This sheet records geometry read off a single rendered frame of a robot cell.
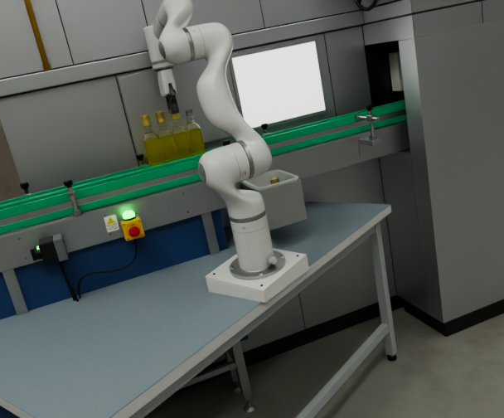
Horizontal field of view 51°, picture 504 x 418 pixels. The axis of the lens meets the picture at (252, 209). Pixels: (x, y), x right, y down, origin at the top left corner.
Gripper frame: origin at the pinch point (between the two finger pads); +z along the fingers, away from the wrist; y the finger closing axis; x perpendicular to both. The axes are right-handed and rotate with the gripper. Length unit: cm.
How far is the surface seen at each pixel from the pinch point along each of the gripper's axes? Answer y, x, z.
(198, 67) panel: -11.6, 16.8, -13.1
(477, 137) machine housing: 24, 126, 40
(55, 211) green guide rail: 13, -53, 25
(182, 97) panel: -11.7, 7.5, -2.6
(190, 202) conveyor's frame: 15.6, -5.2, 35.0
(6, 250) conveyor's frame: 15, -72, 33
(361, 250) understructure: -14, 81, 92
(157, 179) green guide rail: 13.4, -15.0, 23.4
